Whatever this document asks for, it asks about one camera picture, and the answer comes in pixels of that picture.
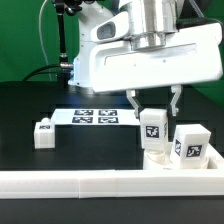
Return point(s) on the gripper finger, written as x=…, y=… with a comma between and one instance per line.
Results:
x=176, y=90
x=132, y=98

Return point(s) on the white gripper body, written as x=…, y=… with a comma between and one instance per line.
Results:
x=190, y=55

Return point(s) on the white round stool seat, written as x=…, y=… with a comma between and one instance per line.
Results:
x=162, y=160

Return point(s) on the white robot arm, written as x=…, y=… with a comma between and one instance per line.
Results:
x=138, y=44

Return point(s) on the white marker sheet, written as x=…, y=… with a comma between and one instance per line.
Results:
x=95, y=117

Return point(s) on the white L-shaped fence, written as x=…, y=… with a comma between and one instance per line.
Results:
x=111, y=183

